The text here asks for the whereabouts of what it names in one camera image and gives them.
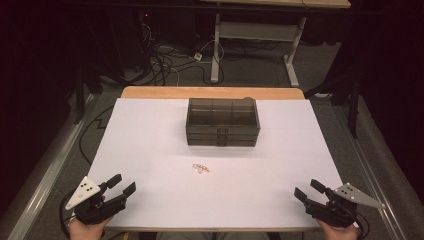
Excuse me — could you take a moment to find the left hand-held gripper cable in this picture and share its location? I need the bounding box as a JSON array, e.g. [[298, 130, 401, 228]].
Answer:
[[58, 191, 79, 239]]

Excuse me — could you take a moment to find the hand-held gripper cable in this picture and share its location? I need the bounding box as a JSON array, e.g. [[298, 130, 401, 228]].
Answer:
[[58, 191, 79, 239], [353, 213, 371, 239]]

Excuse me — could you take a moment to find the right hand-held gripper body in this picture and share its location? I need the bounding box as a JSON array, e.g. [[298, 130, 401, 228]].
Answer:
[[304, 182, 387, 229]]

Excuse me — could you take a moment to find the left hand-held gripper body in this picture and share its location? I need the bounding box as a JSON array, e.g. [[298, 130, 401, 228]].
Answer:
[[64, 176, 128, 225]]

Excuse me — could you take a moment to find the person's left hand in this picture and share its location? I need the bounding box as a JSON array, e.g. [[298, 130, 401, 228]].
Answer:
[[68, 216, 114, 240]]

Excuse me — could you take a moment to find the white desk frame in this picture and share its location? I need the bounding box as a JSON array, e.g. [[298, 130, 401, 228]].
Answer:
[[199, 0, 352, 88]]

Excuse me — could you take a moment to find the smoky clear plastic drawer box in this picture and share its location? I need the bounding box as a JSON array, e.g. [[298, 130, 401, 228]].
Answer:
[[185, 96, 261, 148]]

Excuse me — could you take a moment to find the right hand-held gripper cable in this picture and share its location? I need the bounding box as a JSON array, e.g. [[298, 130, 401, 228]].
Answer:
[[353, 213, 371, 239]]

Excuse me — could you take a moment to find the black stand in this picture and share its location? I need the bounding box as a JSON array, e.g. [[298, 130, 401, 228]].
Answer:
[[74, 63, 103, 125], [304, 74, 361, 139]]

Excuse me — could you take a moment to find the white table mat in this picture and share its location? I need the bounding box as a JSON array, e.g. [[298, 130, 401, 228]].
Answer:
[[83, 97, 345, 232]]

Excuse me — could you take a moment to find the tangle of floor cables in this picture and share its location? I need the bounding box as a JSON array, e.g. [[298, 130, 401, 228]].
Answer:
[[139, 13, 228, 87]]

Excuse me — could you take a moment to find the wooden table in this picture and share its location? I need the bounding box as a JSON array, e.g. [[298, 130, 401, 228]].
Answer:
[[106, 85, 321, 233]]

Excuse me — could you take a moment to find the metal floor rail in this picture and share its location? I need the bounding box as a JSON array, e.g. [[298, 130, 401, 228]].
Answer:
[[6, 94, 98, 240], [333, 104, 409, 240]]

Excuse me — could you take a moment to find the thin gold chain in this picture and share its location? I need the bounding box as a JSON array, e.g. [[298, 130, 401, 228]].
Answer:
[[192, 163, 211, 174]]

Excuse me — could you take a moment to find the black floor cable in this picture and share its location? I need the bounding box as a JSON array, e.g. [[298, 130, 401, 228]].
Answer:
[[78, 104, 116, 166]]

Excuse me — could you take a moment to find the person's right hand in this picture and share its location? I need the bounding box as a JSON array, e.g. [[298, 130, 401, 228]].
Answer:
[[316, 218, 363, 240]]

